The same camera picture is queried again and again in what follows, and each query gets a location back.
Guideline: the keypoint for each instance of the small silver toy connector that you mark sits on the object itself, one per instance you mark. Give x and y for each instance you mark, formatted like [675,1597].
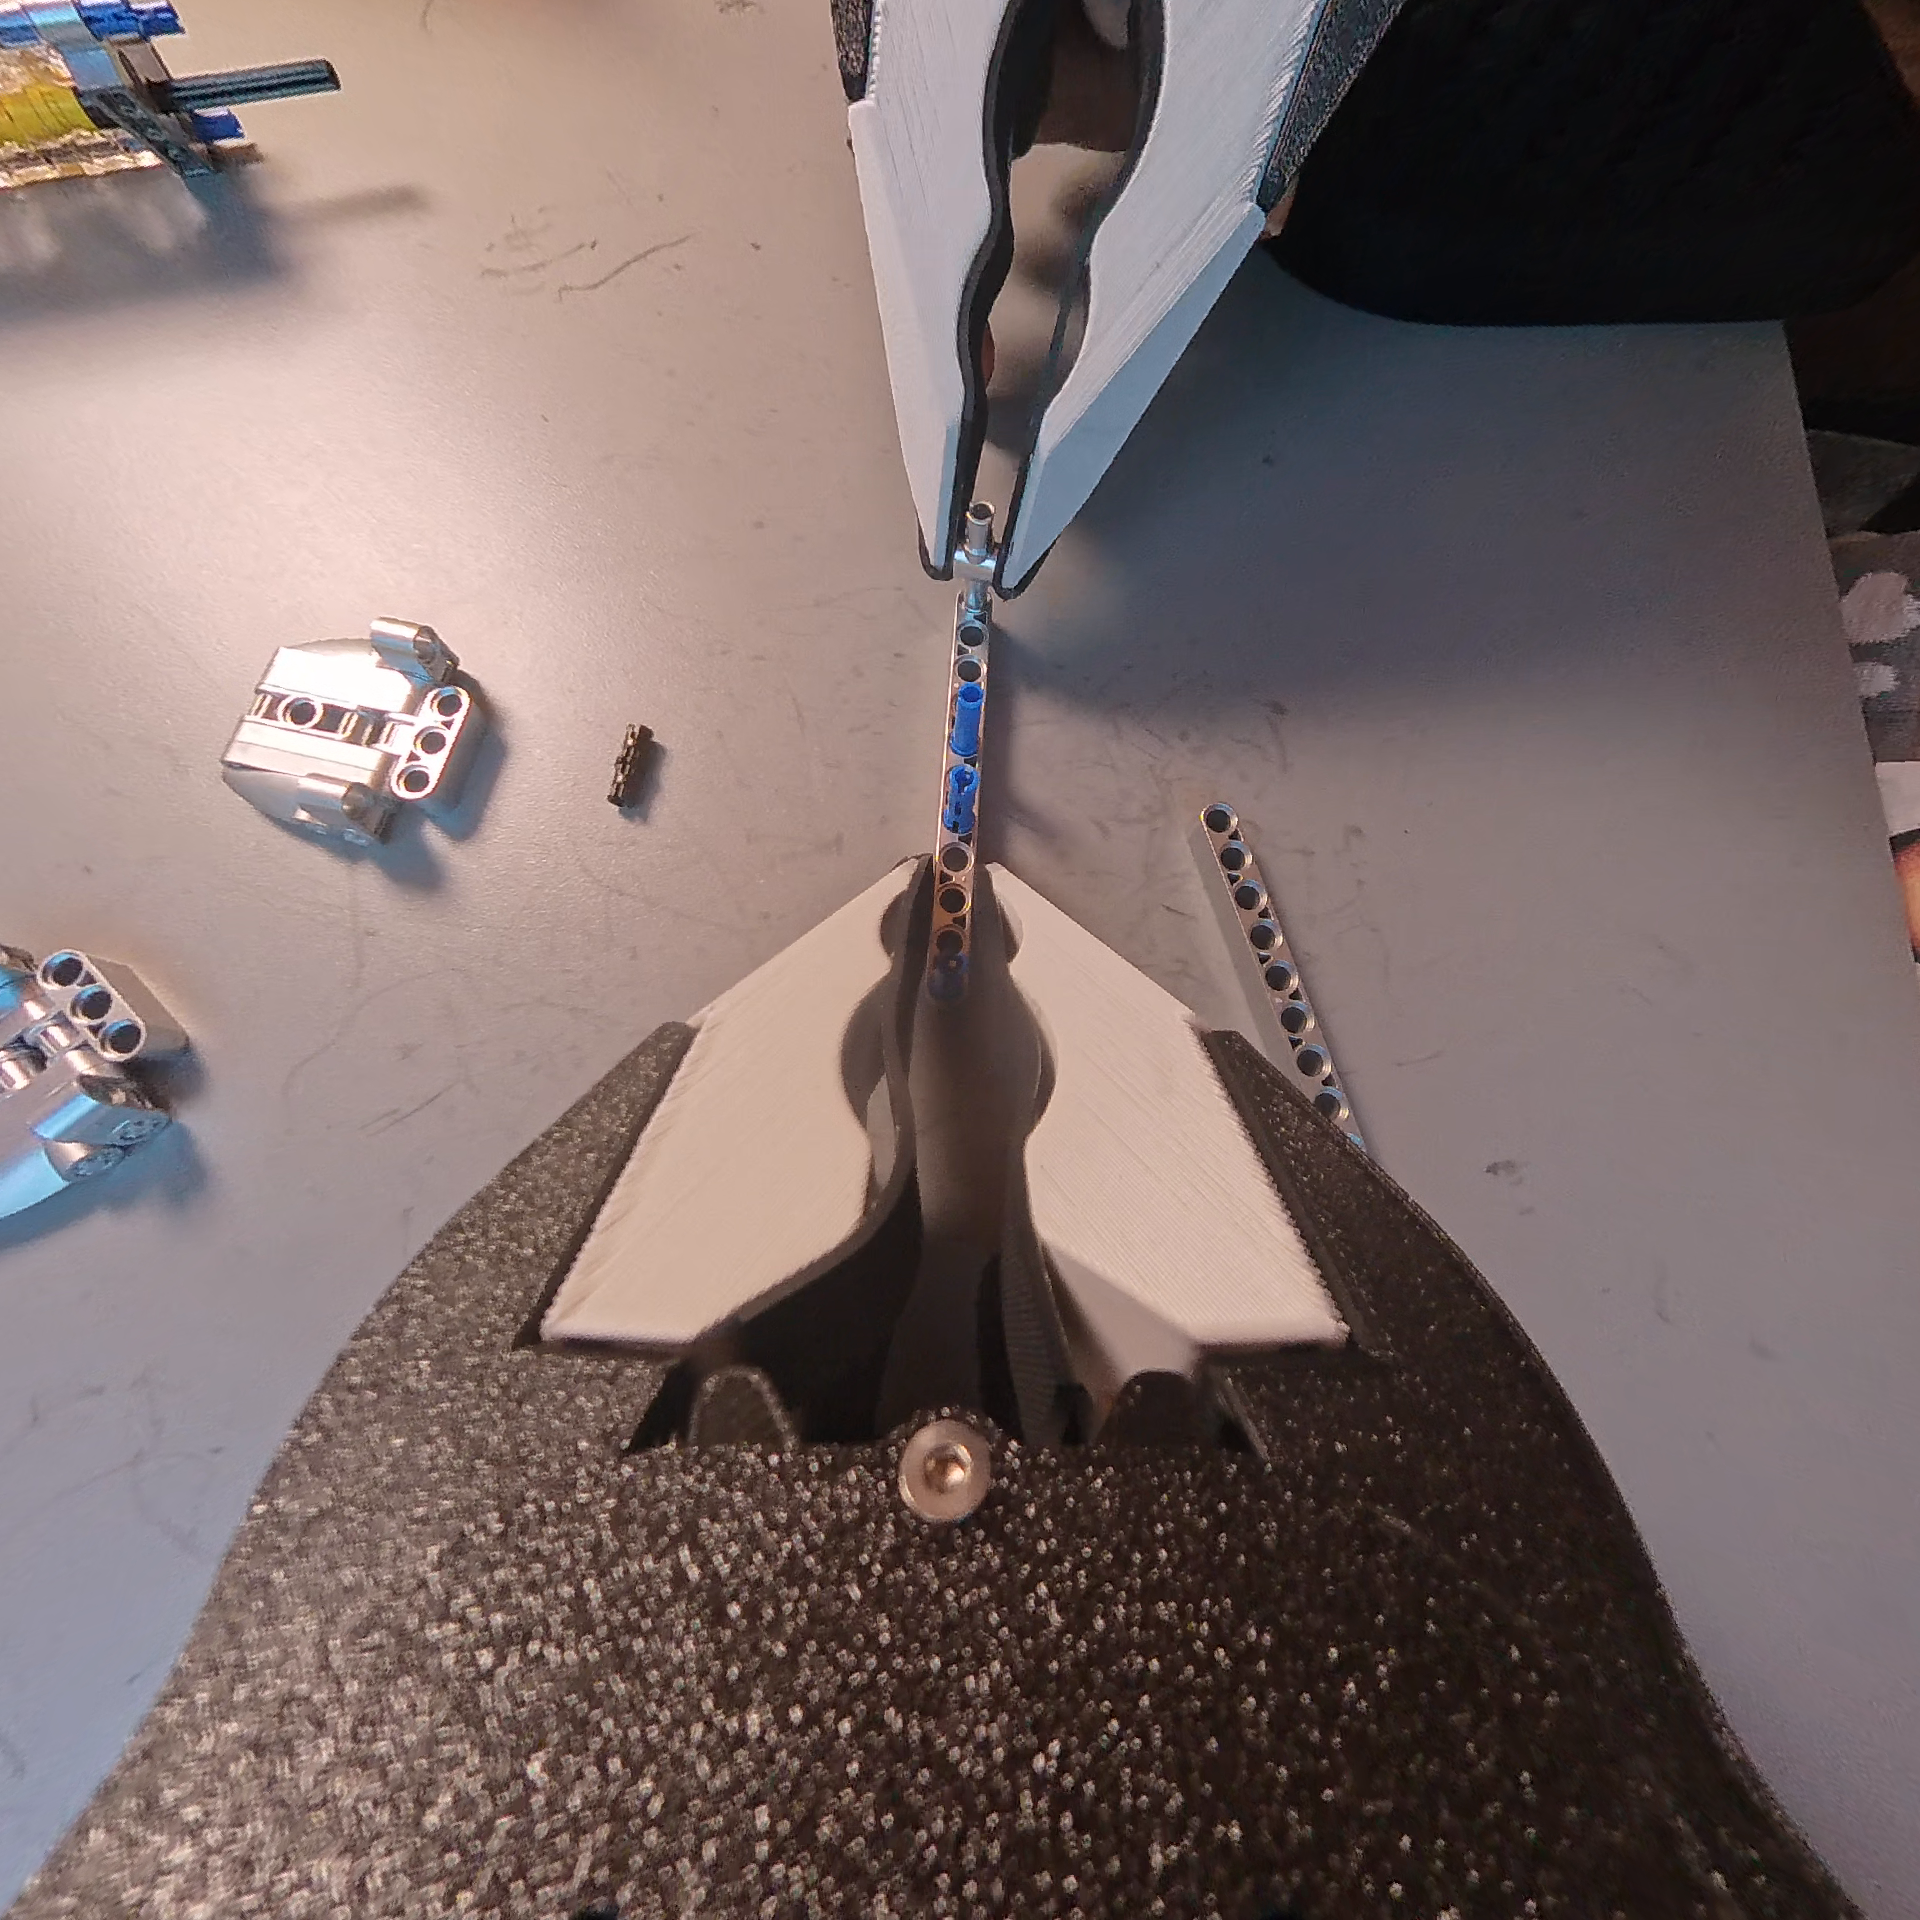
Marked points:
[976,563]

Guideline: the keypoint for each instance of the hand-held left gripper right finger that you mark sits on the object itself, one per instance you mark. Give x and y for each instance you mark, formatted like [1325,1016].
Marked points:
[1171,1184]

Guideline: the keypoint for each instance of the black toy pin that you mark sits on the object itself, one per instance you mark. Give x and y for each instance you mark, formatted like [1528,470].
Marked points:
[633,769]

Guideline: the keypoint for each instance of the long grey toy beam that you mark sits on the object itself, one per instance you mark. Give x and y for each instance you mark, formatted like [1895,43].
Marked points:
[952,885]
[1275,960]

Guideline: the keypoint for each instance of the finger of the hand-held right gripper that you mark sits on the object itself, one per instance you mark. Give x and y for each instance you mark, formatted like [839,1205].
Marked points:
[1184,225]
[915,225]

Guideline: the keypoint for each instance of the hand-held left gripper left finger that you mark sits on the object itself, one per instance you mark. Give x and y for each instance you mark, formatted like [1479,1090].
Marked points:
[721,1184]

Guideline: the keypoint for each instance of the silver toy engine block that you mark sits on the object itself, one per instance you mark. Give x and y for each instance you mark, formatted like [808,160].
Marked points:
[345,734]
[74,1095]

